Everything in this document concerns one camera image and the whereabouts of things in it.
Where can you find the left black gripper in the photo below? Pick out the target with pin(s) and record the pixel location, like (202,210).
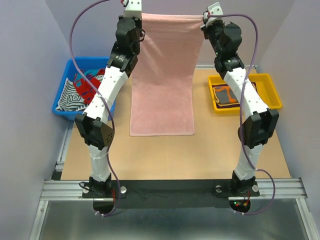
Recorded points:
(137,22)

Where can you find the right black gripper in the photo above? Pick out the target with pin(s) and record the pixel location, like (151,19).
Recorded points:
(211,25)

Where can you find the pink towel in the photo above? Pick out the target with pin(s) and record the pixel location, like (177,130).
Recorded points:
(161,96)

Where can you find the purple towel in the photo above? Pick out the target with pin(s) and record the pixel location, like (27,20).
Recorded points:
(225,106)

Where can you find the orange towel with grey spots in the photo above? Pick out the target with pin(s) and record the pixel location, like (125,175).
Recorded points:
(224,96)

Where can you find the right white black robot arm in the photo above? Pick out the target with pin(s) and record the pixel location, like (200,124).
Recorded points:
(257,120)

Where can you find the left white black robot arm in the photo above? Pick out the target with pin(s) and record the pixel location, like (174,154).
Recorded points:
(92,124)

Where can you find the yellow plastic tray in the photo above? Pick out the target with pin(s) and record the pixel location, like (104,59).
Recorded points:
(261,82)

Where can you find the blue plastic bin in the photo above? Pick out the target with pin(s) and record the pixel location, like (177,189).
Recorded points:
(84,63)

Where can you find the red teal towel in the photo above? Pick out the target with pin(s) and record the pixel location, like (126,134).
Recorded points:
(83,88)

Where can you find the grey white striped towel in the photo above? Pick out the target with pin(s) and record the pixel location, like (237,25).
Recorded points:
(70,100)

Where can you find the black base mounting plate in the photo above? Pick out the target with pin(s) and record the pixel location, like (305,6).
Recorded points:
(169,194)

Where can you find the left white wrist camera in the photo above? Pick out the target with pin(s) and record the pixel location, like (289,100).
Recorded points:
(132,8)

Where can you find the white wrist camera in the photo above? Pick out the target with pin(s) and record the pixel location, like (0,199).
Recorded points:
(132,8)
(211,15)

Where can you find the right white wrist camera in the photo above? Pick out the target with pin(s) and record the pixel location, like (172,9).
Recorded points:
(211,15)

